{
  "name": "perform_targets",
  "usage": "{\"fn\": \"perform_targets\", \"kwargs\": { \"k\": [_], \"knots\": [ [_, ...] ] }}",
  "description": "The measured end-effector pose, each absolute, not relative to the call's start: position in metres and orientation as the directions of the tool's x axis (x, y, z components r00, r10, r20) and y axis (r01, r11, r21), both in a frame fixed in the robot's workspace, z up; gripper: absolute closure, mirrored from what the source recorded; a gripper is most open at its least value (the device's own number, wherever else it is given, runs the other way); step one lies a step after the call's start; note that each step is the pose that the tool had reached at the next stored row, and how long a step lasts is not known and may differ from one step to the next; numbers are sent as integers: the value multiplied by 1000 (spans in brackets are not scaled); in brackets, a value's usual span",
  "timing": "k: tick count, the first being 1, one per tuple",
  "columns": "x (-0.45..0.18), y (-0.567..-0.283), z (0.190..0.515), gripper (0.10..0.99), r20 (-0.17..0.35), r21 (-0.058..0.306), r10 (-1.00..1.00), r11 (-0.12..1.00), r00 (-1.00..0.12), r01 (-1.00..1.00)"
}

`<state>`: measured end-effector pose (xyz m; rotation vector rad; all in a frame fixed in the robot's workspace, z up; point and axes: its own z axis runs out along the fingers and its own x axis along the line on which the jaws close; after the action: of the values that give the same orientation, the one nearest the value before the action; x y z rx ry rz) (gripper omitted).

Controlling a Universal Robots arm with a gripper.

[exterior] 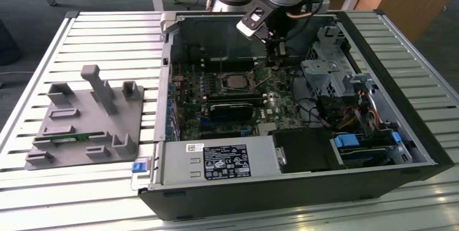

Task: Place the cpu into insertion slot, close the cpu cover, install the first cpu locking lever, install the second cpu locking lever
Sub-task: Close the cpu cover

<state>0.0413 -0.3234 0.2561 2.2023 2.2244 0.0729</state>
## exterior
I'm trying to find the black bin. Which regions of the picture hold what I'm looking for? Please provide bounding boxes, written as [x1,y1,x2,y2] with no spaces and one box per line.
[0,18,21,67]

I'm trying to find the green motherboard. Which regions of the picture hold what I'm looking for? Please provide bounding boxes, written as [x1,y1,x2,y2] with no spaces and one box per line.
[169,60,310,140]

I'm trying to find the green RAM stick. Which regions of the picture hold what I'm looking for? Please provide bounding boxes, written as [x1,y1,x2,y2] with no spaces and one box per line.
[52,131,106,145]

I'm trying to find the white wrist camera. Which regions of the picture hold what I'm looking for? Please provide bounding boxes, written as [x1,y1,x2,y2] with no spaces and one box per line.
[234,0,274,44]

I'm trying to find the grey parts rack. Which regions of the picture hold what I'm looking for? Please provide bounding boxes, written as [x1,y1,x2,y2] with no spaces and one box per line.
[22,64,146,171]

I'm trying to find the wooden cabinet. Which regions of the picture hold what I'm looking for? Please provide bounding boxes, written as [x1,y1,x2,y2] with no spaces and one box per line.
[377,0,459,42]

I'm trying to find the silver power supply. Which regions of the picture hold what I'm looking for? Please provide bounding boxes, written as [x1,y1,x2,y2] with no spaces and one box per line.
[157,135,284,189]

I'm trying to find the black graphics card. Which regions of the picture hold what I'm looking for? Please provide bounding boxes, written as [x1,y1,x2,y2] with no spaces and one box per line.
[206,103,254,122]

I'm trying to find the orange yellow power wires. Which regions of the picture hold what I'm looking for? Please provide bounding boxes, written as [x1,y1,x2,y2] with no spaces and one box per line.
[341,109,380,129]

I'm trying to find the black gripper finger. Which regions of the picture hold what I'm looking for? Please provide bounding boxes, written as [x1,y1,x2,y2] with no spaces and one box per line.
[266,39,289,64]

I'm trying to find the grey case latch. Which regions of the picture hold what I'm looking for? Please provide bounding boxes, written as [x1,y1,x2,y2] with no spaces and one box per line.
[158,12,185,34]

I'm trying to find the silver chipset heatsink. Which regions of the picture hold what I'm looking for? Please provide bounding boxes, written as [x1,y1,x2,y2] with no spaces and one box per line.
[257,122,278,133]

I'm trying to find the black open PC case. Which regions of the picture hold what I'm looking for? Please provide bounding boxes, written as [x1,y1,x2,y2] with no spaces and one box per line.
[137,10,456,222]

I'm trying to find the CPU socket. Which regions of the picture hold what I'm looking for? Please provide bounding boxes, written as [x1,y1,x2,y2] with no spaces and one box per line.
[218,72,258,92]

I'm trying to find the hard disk in blue carrier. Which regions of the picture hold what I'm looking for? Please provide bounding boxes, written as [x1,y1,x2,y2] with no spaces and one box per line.
[330,132,393,166]

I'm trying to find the silver drive cage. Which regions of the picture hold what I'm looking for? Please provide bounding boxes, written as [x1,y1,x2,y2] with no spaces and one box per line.
[298,25,372,99]

